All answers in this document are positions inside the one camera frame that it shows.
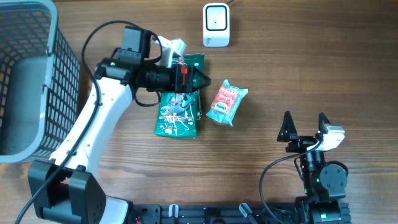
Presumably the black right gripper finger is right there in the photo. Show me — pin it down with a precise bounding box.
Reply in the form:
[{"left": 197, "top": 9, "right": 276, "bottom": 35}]
[
  {"left": 277, "top": 111, "right": 298, "bottom": 142},
  {"left": 318, "top": 113, "right": 330, "bottom": 134}
]

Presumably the teal tissue pack wrapper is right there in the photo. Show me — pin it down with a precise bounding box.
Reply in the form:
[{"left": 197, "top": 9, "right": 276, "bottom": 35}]
[{"left": 206, "top": 79, "right": 249, "bottom": 126}]

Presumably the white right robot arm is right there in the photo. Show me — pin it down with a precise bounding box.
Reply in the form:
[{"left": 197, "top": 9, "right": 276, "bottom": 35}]
[{"left": 277, "top": 111, "right": 349, "bottom": 223}]

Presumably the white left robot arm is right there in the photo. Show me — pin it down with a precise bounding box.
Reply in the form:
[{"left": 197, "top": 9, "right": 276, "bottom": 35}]
[{"left": 28, "top": 22, "right": 211, "bottom": 223}]

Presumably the white barcode scanner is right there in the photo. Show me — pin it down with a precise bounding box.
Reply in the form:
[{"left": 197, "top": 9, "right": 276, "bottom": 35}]
[{"left": 203, "top": 2, "right": 231, "bottom": 47}]

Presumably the green 3M gloves pack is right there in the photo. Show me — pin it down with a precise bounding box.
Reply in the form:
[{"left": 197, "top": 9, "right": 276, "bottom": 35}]
[{"left": 154, "top": 53, "right": 205, "bottom": 139}]

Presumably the grey plastic basket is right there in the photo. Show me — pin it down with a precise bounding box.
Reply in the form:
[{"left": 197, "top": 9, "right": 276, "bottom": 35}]
[{"left": 1, "top": 0, "right": 81, "bottom": 164}]

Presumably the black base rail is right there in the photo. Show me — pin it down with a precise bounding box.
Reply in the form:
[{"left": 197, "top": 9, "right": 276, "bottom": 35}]
[{"left": 130, "top": 202, "right": 352, "bottom": 224}]

